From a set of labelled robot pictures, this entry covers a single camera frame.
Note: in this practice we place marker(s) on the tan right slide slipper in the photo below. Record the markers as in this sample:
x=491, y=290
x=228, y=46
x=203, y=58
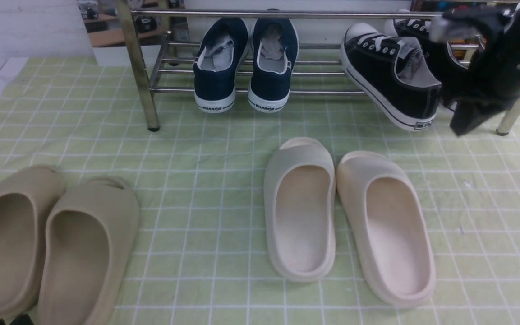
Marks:
x=89, y=236

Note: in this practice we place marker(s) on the navy sneaker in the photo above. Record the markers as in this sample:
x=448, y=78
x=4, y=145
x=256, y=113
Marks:
x=223, y=49
x=275, y=46

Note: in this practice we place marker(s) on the cream right slide slipper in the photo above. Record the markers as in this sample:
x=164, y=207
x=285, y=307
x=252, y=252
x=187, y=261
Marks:
x=384, y=213

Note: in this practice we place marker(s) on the tan left slide slipper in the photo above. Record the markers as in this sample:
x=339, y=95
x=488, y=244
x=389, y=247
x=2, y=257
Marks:
x=26, y=200

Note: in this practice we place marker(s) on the navy sneaker right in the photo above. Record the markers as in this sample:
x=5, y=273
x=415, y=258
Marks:
x=275, y=46

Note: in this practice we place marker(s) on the green checkered cloth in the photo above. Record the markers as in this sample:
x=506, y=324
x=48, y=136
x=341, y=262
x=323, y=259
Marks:
x=200, y=254

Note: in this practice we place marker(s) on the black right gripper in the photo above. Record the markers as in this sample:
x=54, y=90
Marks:
x=492, y=84

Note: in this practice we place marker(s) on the navy sneaker left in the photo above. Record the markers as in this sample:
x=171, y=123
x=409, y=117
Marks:
x=223, y=49

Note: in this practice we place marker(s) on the cream left slide slipper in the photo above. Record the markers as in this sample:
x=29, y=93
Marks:
x=299, y=192

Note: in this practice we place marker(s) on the cream slide slipper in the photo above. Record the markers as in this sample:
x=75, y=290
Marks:
x=384, y=213
x=299, y=192

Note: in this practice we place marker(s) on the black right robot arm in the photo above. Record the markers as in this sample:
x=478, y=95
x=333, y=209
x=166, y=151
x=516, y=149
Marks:
x=491, y=85

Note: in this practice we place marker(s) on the tan slide slipper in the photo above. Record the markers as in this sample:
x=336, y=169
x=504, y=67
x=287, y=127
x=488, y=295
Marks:
x=26, y=200
x=89, y=236

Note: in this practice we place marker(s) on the metal shoe rack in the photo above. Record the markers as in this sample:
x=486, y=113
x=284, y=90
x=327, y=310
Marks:
x=147, y=83

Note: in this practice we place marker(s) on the black canvas sneaker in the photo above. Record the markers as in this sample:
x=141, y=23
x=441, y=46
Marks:
x=439, y=56
x=393, y=72

